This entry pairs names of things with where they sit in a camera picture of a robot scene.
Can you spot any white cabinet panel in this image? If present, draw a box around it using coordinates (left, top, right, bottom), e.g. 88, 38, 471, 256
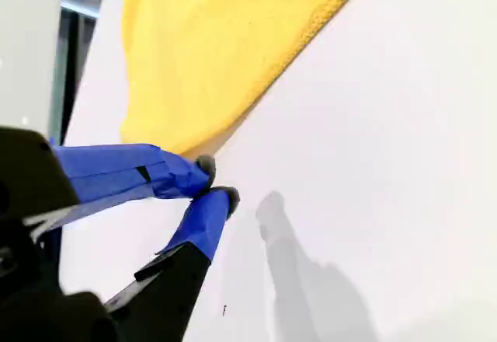
0, 0, 62, 135

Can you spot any yellow square towel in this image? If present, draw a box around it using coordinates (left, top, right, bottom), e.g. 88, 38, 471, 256
119, 0, 380, 160

